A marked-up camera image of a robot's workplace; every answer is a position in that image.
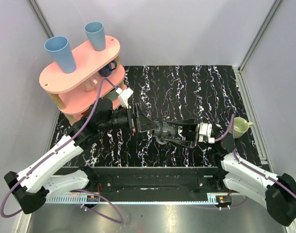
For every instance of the large blue plastic cup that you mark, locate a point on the large blue plastic cup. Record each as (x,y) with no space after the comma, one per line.
(59,49)

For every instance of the teal speckled ceramic cup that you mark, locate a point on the teal speckled ceramic cup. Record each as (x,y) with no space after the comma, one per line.
(113,95)

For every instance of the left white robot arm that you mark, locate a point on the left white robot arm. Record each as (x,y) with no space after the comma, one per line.
(33,186)

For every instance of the black marble patterned mat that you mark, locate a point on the black marble patterned mat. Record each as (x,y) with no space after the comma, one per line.
(206,93)

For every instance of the white slotted cable duct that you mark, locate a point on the white slotted cable duct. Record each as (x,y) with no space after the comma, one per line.
(80,199)

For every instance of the light green ceramic mug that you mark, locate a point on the light green ceramic mug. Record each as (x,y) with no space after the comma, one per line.
(240,127)

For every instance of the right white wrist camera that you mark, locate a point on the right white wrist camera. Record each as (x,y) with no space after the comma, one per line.
(204,133)

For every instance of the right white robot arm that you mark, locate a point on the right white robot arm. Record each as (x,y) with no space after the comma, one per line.
(276,193)

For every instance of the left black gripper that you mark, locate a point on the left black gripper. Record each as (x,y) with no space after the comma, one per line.
(133,120)

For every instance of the dark blue ceramic mug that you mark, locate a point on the dark blue ceramic mug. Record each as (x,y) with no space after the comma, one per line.
(107,69)

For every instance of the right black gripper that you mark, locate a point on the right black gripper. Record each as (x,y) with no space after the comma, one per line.
(190,131)

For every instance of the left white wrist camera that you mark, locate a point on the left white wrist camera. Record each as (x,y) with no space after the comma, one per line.
(124,95)

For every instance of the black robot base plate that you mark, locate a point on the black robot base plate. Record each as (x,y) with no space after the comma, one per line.
(150,184)

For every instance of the pink three-tier wooden shelf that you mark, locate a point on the pink three-tier wooden shelf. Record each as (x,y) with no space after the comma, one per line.
(67,90)

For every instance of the small blue plastic cup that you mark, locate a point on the small blue plastic cup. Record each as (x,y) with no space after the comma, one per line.
(96,35)

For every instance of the pink ceramic mug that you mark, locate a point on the pink ceramic mug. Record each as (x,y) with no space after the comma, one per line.
(90,85)

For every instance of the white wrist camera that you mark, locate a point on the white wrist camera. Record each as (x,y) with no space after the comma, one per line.
(124,95)
(204,133)

